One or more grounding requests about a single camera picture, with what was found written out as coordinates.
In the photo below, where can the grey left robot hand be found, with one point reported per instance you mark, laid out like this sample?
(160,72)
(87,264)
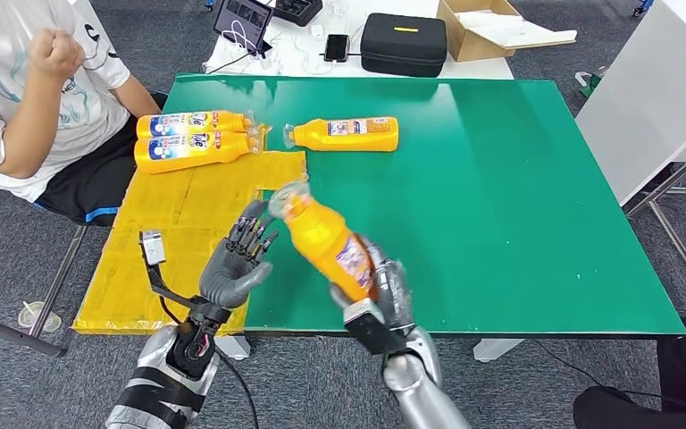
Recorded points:
(230,278)

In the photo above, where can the white table foot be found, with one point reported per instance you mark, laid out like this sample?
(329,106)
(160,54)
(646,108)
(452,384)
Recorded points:
(235,349)
(495,349)

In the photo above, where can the clear plastic cup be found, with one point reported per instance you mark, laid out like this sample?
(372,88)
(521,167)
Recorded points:
(39,320)

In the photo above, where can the blue caster wheel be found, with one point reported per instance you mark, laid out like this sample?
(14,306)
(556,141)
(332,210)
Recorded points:
(642,6)

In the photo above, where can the white sheet in box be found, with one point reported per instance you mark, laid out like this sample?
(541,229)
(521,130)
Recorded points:
(511,26)

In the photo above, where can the black zip case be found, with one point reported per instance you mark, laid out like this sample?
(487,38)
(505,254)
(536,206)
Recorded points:
(403,45)

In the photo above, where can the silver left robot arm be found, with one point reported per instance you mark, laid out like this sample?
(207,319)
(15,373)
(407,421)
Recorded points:
(159,379)

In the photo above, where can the metal table frame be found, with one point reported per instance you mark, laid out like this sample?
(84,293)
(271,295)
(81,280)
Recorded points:
(674,173)

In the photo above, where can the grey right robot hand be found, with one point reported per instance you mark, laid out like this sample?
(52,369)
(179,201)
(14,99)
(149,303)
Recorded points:
(393,290)

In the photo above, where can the metal chair frame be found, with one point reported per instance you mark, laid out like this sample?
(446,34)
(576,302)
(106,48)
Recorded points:
(56,278)

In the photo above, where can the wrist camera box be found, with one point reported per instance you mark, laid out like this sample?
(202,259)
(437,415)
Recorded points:
(372,331)
(152,248)

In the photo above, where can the orange detergent bottle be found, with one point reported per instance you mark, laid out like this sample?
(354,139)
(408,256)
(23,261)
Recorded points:
(224,121)
(319,237)
(224,151)
(316,137)

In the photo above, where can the yellow taped cardboard mat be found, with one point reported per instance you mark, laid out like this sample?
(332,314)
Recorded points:
(171,237)

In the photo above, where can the brown cardboard box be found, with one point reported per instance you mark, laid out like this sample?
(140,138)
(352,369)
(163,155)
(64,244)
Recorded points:
(469,42)

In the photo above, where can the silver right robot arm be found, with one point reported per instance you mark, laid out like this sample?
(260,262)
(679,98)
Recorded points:
(420,391)

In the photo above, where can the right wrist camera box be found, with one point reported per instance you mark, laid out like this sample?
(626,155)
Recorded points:
(372,331)

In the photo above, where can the green table board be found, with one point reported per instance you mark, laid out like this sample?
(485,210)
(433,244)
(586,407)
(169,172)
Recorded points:
(497,177)

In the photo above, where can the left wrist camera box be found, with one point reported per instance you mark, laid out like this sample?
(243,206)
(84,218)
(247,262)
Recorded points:
(152,248)

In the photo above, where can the black controller device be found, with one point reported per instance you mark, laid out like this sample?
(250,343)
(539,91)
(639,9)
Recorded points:
(298,10)

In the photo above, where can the black smartphone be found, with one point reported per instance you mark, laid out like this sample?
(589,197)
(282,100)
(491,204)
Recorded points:
(336,47)

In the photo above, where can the black tablet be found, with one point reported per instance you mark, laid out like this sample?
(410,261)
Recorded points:
(242,21)

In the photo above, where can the white table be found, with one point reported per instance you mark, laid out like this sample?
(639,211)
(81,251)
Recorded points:
(482,68)

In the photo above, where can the green and white object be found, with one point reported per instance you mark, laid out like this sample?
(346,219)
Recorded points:
(587,87)

